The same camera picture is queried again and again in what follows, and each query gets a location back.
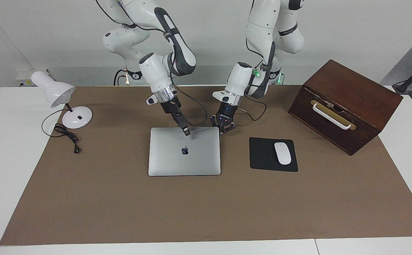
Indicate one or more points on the silver laptop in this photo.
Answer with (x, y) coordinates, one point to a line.
(177, 163)

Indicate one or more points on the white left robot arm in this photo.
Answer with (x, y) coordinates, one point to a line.
(239, 79)

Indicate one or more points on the brown table mat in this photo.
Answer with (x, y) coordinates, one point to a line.
(206, 212)

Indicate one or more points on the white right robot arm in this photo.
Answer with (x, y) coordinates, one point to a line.
(156, 74)

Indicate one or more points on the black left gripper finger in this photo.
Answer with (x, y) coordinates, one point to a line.
(229, 127)
(216, 122)

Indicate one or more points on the black mouse pad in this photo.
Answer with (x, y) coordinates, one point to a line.
(262, 156)

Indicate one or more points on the dark wooden box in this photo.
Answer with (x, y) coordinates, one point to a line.
(333, 136)

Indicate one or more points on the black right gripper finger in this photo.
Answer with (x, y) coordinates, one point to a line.
(179, 124)
(185, 124)

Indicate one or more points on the white desk lamp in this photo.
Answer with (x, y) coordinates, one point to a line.
(55, 90)

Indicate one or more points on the white computer mouse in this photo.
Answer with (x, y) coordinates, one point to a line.
(283, 154)

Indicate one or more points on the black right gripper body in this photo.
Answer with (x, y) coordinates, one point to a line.
(170, 106)

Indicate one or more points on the white power strip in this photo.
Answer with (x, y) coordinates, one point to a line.
(23, 76)

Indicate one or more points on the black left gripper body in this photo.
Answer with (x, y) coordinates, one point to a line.
(226, 112)

